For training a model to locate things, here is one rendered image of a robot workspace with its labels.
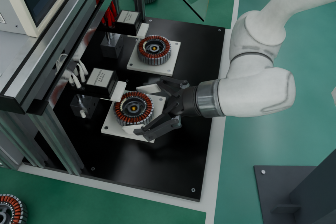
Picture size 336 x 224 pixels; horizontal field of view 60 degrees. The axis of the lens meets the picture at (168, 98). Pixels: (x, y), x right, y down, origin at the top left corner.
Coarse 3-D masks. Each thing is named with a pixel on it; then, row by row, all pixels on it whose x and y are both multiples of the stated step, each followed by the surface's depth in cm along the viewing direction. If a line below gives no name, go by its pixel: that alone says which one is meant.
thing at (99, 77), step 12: (96, 72) 74; (108, 72) 74; (72, 84) 74; (84, 84) 72; (96, 84) 72; (108, 84) 72; (120, 84) 77; (84, 96) 81; (96, 96) 74; (108, 96) 73; (120, 96) 74
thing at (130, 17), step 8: (104, 16) 91; (120, 16) 87; (128, 16) 87; (136, 16) 87; (104, 24) 88; (112, 24) 89; (120, 24) 86; (128, 24) 85; (136, 24) 86; (144, 24) 91; (112, 32) 89; (120, 32) 88; (128, 32) 87; (136, 32) 87; (144, 32) 89
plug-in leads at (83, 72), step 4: (60, 56) 69; (64, 60) 69; (56, 64) 69; (60, 64) 69; (80, 64) 73; (76, 68) 75; (80, 68) 72; (84, 68) 74; (56, 72) 73; (76, 72) 75; (80, 72) 72; (84, 72) 75; (88, 72) 77; (76, 76) 76; (80, 76) 73; (84, 76) 74; (72, 80) 74; (76, 80) 71; (84, 80) 74; (76, 84) 72; (80, 84) 73; (80, 88) 74
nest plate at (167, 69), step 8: (136, 48) 99; (160, 48) 99; (176, 48) 99; (136, 56) 97; (176, 56) 97; (128, 64) 94; (136, 64) 94; (144, 64) 94; (160, 64) 94; (168, 64) 94; (152, 72) 93; (160, 72) 93; (168, 72) 92
